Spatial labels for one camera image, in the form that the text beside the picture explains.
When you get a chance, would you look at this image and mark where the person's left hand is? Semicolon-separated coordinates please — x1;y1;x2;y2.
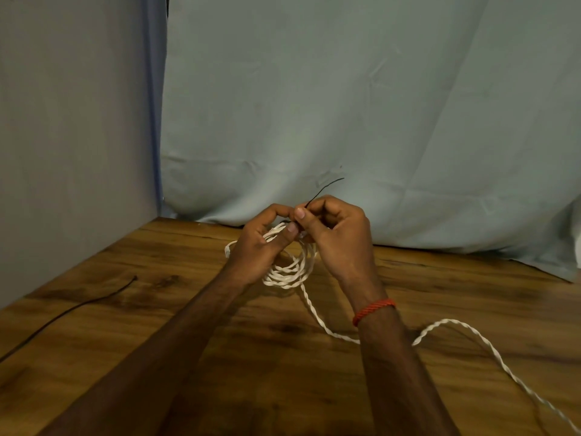
224;203;300;287

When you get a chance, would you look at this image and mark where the person's right hand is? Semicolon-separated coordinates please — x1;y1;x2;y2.
294;195;380;296

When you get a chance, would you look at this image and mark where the white twisted rope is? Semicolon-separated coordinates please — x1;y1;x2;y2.
224;222;581;436

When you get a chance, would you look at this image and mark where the thin black tie wire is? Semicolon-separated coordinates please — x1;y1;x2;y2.
282;178;345;224

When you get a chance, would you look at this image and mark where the person's left forearm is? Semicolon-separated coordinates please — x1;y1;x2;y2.
38;268;256;436

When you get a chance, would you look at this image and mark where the person's right forearm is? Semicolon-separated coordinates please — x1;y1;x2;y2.
340;278;461;436

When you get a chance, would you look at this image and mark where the light blue backdrop cloth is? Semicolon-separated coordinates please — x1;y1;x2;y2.
144;0;581;283

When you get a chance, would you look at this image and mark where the red thread bracelet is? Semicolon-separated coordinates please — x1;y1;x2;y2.
352;299;397;327

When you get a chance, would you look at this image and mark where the long black wire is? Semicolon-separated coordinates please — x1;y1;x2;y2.
0;275;139;363

